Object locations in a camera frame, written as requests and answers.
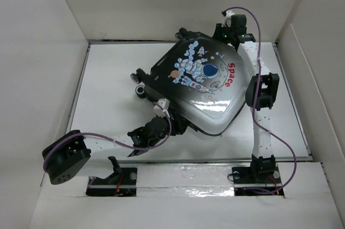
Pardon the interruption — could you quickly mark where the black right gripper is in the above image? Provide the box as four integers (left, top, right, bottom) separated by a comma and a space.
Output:
208, 24, 233, 46

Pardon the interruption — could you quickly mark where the black white space suitcase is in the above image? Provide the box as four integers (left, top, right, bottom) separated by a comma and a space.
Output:
130, 28, 250, 137

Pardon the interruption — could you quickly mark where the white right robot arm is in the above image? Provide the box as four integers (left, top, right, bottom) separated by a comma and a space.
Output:
213, 10, 280, 184

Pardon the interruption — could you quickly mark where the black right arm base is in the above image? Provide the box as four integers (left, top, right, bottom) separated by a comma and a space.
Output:
227, 166, 284, 196

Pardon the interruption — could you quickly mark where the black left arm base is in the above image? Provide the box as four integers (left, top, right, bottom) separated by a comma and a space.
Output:
86, 156, 137, 197

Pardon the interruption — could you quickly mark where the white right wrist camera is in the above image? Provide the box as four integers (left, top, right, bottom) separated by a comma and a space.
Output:
222, 10, 234, 27

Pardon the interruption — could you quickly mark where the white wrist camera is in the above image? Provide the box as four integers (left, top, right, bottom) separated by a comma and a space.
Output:
153, 99, 170, 118
222, 10, 234, 27

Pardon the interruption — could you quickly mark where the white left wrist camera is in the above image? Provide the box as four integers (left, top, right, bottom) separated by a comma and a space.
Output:
153, 99, 170, 118

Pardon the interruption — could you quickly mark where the aluminium mounting rail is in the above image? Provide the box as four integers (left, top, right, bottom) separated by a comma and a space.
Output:
86, 182, 284, 190

